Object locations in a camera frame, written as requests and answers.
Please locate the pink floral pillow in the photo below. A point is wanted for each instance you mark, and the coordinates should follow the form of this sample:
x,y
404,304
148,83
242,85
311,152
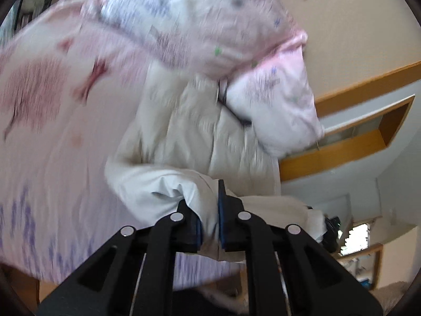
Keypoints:
x,y
276,99
212,37

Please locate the cream puffer jacket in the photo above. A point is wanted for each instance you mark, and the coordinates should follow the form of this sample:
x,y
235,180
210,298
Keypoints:
x,y
181,144

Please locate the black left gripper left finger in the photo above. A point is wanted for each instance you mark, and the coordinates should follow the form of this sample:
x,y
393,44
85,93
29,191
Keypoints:
x,y
132,273

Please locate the pink floral pillow right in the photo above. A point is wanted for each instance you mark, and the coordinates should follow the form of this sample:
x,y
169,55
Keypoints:
x,y
212,37

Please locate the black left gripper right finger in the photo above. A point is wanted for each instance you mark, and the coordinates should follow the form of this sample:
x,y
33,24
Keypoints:
x,y
288,272

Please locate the pink floral pillow left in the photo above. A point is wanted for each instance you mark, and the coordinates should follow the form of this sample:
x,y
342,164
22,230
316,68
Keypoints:
x,y
276,99

